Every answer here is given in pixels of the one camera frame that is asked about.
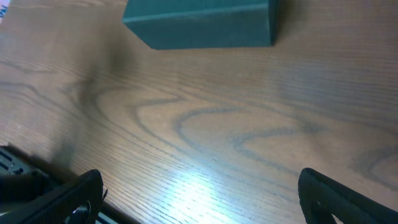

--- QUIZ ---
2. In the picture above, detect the dark green gift box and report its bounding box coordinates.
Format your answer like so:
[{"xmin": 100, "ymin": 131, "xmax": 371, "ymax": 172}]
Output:
[{"xmin": 122, "ymin": 0, "xmax": 278, "ymax": 50}]

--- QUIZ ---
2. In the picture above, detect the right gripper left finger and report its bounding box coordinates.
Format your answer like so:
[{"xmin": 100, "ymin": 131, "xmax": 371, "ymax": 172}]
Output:
[{"xmin": 1, "ymin": 169, "xmax": 103, "ymax": 224}]

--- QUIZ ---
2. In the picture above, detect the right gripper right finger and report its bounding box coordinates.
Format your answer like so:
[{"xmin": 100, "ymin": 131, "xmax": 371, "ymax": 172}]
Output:
[{"xmin": 298, "ymin": 168, "xmax": 397, "ymax": 224}]

